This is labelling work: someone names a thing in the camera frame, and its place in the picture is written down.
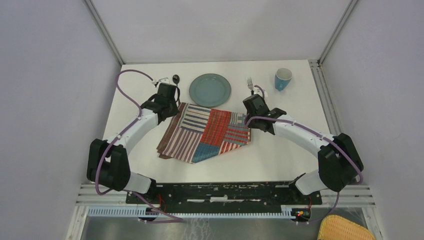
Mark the black spoon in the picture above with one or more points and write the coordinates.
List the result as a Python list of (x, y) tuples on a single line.
[(176, 79)]

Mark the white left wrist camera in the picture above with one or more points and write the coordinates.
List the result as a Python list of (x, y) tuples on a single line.
[(157, 82)]

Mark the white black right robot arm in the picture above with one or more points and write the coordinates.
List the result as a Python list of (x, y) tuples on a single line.
[(339, 163)]

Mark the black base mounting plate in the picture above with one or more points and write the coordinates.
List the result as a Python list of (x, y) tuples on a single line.
[(229, 197)]

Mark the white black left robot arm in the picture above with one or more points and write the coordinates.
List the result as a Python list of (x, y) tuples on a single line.
[(108, 162)]

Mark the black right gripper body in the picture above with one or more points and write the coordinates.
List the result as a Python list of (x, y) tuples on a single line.
[(253, 124)]

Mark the ornate silver fork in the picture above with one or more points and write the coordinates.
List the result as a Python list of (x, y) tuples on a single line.
[(250, 85)]

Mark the teal ceramic plate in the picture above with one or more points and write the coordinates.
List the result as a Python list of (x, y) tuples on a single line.
[(210, 90)]

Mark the blue ceramic mug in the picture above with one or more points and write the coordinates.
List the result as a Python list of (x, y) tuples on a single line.
[(282, 78)]

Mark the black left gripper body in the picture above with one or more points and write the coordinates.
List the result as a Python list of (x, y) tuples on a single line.
[(174, 109)]

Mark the striped patchwork placemat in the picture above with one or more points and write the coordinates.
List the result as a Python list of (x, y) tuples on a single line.
[(199, 133)]

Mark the white slotted cable duct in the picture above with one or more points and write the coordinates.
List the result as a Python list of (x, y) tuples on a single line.
[(145, 212)]

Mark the aluminium frame rails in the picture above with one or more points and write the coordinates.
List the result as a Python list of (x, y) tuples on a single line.
[(266, 158)]

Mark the yellow woven basket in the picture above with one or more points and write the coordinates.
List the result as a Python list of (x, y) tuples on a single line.
[(335, 227)]

